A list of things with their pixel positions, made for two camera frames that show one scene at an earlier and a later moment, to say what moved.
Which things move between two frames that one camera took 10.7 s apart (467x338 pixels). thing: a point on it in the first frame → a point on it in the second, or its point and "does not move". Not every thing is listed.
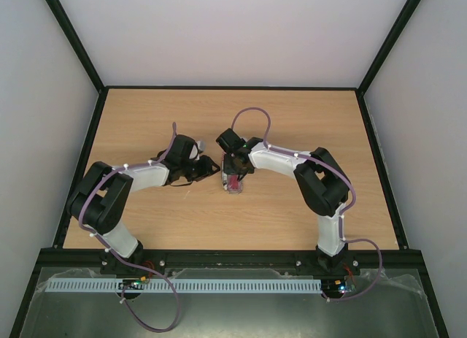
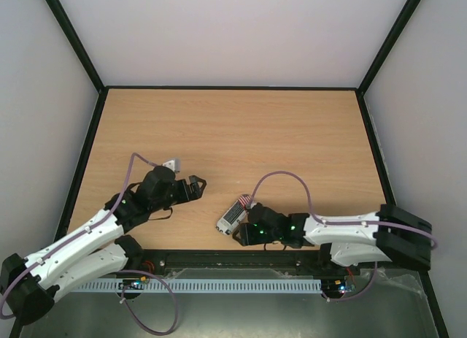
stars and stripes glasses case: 224,175 → 234,216
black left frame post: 53,1 does not move
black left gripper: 206,169 → 196,193
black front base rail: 97,260 does not move
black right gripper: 233,166 → 243,234
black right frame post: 413,0 does not move
